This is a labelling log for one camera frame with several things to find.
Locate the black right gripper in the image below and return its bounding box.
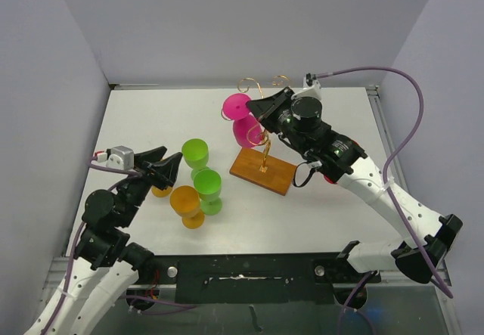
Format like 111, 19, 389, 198
247, 87, 310, 155

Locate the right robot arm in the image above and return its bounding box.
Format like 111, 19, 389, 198
246, 87, 463, 284

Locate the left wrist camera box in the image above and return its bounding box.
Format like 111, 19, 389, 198
107, 146, 135, 171

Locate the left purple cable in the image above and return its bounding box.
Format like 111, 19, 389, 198
36, 155, 197, 335

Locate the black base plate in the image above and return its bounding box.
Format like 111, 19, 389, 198
126, 253, 363, 305

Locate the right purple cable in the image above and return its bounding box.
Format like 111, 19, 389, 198
312, 65, 454, 335

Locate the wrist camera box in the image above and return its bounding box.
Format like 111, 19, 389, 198
291, 73, 321, 101
107, 146, 135, 171

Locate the pink plastic wine glass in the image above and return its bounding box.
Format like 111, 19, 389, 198
222, 93, 262, 148

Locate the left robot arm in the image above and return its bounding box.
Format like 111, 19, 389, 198
27, 146, 183, 334

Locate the purple cable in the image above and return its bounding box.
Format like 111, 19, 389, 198
36, 155, 197, 335
312, 65, 454, 335

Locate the orange wine glass front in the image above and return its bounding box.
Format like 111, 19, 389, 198
169, 185, 205, 229

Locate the orange wine glass left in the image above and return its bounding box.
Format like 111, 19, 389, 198
151, 186, 172, 198

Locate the orange wine glass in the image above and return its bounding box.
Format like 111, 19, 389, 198
169, 185, 205, 229
151, 186, 172, 198

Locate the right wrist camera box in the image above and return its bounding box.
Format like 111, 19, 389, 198
291, 73, 321, 101

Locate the green wine glass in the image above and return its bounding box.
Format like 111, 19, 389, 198
181, 138, 209, 180
194, 169, 222, 216

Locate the gold wire wine glass rack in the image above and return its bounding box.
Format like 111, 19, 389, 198
220, 78, 296, 196

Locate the red plastic wine glass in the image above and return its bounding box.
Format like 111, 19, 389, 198
324, 175, 337, 185

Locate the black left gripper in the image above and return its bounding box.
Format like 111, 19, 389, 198
117, 146, 182, 226

